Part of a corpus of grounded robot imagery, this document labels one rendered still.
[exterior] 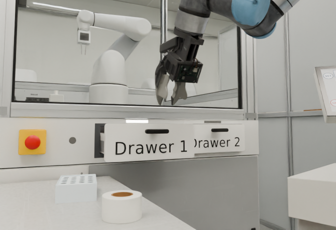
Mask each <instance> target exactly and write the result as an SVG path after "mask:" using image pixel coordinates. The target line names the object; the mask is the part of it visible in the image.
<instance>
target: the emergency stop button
mask: <svg viewBox="0 0 336 230"><path fill-rule="evenodd" d="M40 144H41V141H40V138H39V137H38V136H35V135H31V136H28V137H27V138H26V140H25V146H26V147H27V148H28V149H30V150H34V149H36V148H38V147H39V146H40Z"/></svg>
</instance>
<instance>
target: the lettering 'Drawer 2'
mask: <svg viewBox="0 0 336 230"><path fill-rule="evenodd" d="M236 138H238V142H239V140H240V139H239V137H235V139H236ZM194 140H195V146H194V147H196V145H197V141H196V139H194ZM201 141H202V140H201ZM201 141H199V148H200V142H201ZM204 141H207V146H206V147H205V144H206V143H204V145H203V146H204V147H205V148H207V147H209V142H208V140H204ZM221 141H224V140H221ZM221 141H220V146H221V147H225V146H222V145H221V144H225V141H224V143H221ZM238 142H237V143H238ZM214 143H215V147H217V145H218V140H217V144H216V142H215V140H214V141H213V144H212V141H211V146H212V147H214ZM237 143H236V144H235V147H236V146H239V145H237Z"/></svg>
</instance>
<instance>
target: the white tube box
mask: <svg viewBox="0 0 336 230"><path fill-rule="evenodd" d="M92 201H97V179H96V174H87V175H63V176H60V178H59V180H58V182H57V184H56V186H55V204H62V203H77V202H92Z"/></svg>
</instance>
